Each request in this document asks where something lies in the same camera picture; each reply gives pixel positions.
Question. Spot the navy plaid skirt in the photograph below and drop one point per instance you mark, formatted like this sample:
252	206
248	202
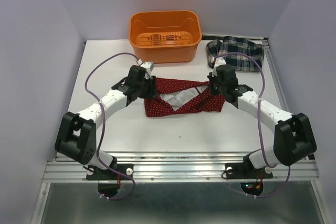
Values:
241	53

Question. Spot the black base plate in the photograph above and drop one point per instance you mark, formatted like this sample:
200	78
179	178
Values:
244	171
96	174

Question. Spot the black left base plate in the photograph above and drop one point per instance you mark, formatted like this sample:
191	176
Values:
96	174

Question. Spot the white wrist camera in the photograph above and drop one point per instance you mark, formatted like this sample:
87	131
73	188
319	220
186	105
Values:
148	66
219	62

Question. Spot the aluminium rail frame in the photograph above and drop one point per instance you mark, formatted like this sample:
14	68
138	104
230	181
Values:
178	161

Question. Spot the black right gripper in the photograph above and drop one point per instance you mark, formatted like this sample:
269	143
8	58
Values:
211	78

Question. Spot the orange plastic basket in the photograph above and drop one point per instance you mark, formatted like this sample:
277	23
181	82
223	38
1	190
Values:
165	36

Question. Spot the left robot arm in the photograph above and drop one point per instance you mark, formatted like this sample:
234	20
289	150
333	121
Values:
77	135

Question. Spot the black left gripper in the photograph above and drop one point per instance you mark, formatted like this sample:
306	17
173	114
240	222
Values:
152	84

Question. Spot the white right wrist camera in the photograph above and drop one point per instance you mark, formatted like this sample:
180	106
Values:
219	62

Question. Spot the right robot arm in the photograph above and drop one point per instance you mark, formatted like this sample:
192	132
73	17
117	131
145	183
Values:
293	134

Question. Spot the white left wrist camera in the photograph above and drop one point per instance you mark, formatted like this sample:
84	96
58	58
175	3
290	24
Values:
148	66

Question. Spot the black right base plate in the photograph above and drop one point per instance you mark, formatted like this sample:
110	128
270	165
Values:
244	171

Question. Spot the red polka dot skirt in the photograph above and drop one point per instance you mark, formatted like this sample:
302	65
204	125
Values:
182	97

